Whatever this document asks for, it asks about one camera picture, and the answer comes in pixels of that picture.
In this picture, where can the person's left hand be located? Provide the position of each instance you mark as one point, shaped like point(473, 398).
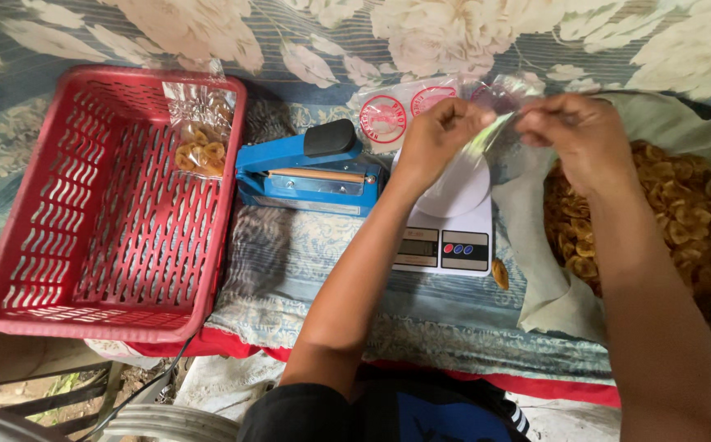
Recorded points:
point(432, 144)

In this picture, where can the person's right hand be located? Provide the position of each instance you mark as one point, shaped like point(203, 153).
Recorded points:
point(582, 141)

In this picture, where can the person's right fingers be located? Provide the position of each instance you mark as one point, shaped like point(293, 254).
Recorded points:
point(533, 126)

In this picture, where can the person's left fingers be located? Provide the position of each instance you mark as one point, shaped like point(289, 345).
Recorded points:
point(475, 118)

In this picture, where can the clear plastic bag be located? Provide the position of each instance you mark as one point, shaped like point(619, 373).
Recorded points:
point(505, 126)

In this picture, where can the stack of red-label plastic bags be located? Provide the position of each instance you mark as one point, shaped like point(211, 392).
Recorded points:
point(383, 120)

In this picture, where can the white digital kitchen scale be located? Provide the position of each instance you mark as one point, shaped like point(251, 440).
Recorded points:
point(447, 248)

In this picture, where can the single banana chip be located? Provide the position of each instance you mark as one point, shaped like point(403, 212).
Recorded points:
point(500, 274)

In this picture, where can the blue bedsheet with cream flowers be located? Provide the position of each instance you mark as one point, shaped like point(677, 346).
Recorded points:
point(331, 43)

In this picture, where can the large pale plastic sack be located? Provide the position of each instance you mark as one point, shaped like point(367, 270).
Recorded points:
point(539, 294)

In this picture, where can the heap of banana chips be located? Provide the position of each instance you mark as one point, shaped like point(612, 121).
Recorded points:
point(681, 209)

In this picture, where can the blue impulse heat sealer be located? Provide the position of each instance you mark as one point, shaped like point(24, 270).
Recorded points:
point(306, 190)

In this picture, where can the blue white patterned cloth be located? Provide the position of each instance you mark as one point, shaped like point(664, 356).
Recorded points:
point(306, 258)

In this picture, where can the red mat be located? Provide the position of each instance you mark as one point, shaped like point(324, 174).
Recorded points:
point(552, 390)

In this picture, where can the sealed bag of banana chips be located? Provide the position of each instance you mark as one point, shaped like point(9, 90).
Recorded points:
point(202, 153)

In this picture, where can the person's black and blue shirt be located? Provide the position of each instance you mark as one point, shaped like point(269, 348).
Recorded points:
point(392, 411)

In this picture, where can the white woven sack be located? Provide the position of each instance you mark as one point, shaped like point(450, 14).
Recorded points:
point(226, 384)

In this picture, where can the red plastic basket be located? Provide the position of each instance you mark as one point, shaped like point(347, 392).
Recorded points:
point(116, 245)

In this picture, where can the white plastic bucket rim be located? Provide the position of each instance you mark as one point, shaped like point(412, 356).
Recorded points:
point(171, 423)

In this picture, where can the grey round container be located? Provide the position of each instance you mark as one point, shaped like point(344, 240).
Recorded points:
point(6, 426)

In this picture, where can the black metal frame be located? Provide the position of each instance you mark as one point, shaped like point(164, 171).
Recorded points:
point(55, 405)

